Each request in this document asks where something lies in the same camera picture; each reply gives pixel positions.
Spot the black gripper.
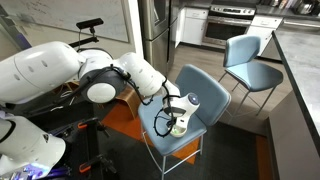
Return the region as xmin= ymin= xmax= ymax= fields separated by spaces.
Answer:
xmin=165 ymin=115 xmax=179 ymax=135

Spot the white ceramic bowl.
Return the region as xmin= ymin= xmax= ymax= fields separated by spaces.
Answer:
xmin=169 ymin=121 xmax=189 ymax=139

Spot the blue upholstered chair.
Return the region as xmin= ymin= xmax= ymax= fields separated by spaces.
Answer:
xmin=218 ymin=34 xmax=285 ymax=118
xmin=137 ymin=63 xmax=232 ymax=180

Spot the bent plywood stool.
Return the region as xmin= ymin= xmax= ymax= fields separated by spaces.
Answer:
xmin=112 ymin=84 xmax=143 ymax=120

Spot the black robot table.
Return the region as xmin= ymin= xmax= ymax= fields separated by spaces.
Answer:
xmin=0 ymin=89 xmax=118 ymax=180

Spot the stainless steel refrigerator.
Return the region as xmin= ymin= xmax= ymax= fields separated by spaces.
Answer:
xmin=137 ymin=0 xmax=181 ymax=77

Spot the narrow white kitchen cabinet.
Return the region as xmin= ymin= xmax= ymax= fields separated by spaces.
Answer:
xmin=179 ymin=7 xmax=210 ymax=46

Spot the stainless steel oven range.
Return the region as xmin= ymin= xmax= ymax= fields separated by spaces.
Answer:
xmin=201 ymin=3 xmax=257 ymax=48

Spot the wide white kitchen cabinet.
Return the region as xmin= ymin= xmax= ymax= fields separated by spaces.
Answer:
xmin=246 ymin=14 xmax=284 ymax=57

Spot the grey kitchen island counter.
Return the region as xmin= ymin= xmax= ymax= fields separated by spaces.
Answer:
xmin=268 ymin=29 xmax=320 ymax=180

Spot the silver kettle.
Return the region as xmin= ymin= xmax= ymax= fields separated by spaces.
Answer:
xmin=296 ymin=1 xmax=315 ymax=15

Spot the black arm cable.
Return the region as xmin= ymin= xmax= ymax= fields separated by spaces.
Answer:
xmin=79 ymin=64 xmax=178 ymax=138

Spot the black orange-handled clamp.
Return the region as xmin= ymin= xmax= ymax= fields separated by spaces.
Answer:
xmin=76 ymin=116 xmax=111 ymax=138
xmin=78 ymin=153 xmax=118 ymax=175

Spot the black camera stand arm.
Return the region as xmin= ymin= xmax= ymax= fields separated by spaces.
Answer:
xmin=68 ymin=27 xmax=101 ymax=49

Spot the wall whiteboard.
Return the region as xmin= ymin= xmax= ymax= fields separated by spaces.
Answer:
xmin=0 ymin=0 xmax=131 ymax=44

